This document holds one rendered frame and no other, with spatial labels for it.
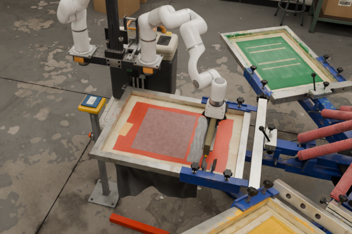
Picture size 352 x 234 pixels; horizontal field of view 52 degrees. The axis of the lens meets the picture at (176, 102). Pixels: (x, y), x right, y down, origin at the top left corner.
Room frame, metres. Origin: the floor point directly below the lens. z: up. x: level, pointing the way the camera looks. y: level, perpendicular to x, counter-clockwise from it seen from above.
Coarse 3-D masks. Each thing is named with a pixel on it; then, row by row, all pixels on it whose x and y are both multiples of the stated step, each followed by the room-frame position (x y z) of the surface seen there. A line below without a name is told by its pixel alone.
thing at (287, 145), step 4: (264, 140) 1.33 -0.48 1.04; (280, 140) 1.34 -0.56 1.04; (284, 140) 1.34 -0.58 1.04; (280, 144) 1.31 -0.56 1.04; (284, 144) 1.31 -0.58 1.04; (288, 144) 1.31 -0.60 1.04; (292, 144) 1.31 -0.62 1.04; (296, 144) 1.31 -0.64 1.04; (276, 148) 1.29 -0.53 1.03; (280, 148) 1.29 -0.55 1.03; (284, 148) 1.28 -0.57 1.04; (288, 148) 1.28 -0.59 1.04; (292, 148) 1.28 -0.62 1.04; (296, 148) 1.29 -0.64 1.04; (280, 152) 1.29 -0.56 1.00; (284, 152) 1.28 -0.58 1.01; (288, 152) 1.28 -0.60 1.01; (292, 152) 1.27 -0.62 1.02; (292, 156) 1.27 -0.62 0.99
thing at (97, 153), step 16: (128, 96) 1.71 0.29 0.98; (144, 96) 1.74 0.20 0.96; (160, 96) 1.72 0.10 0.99; (176, 96) 1.72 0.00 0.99; (240, 112) 1.61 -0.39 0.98; (112, 128) 1.44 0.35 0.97; (96, 144) 1.30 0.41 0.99; (240, 144) 1.34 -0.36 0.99; (112, 160) 1.21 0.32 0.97; (128, 160) 1.20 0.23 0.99; (144, 160) 1.20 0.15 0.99; (240, 160) 1.23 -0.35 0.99; (176, 176) 1.14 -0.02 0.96; (240, 176) 1.13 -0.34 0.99
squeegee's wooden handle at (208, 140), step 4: (212, 120) 1.37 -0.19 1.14; (212, 124) 1.34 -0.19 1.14; (208, 128) 1.31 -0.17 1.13; (212, 128) 1.31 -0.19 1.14; (208, 132) 1.28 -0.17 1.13; (212, 132) 1.28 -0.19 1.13; (208, 136) 1.26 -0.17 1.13; (212, 136) 1.26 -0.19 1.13; (208, 140) 1.23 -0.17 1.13; (204, 144) 1.20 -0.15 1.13; (208, 144) 1.20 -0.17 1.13; (204, 148) 1.20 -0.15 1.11; (208, 148) 1.20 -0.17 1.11; (204, 152) 1.20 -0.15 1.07; (208, 152) 1.20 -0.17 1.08
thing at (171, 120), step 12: (144, 108) 1.64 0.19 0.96; (156, 108) 1.64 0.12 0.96; (168, 108) 1.65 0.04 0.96; (132, 120) 1.53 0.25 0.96; (144, 120) 1.53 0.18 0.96; (156, 120) 1.54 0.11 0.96; (168, 120) 1.54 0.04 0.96; (180, 120) 1.54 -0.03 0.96; (192, 120) 1.55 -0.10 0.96; (228, 120) 1.56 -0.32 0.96; (180, 132) 1.45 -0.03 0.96; (192, 132) 1.45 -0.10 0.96; (228, 132) 1.46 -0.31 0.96
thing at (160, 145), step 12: (132, 132) 1.43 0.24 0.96; (144, 132) 1.43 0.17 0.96; (156, 132) 1.44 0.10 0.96; (168, 132) 1.44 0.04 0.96; (120, 144) 1.34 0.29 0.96; (132, 144) 1.34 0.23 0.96; (144, 144) 1.34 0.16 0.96; (156, 144) 1.35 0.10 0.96; (168, 144) 1.35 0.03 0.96; (180, 144) 1.35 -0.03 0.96; (216, 144) 1.37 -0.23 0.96; (228, 144) 1.37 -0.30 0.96; (156, 156) 1.27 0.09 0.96; (168, 156) 1.27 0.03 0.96; (180, 156) 1.27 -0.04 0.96; (204, 156) 1.28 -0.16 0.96; (216, 156) 1.28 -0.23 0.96; (216, 168) 1.20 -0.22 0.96
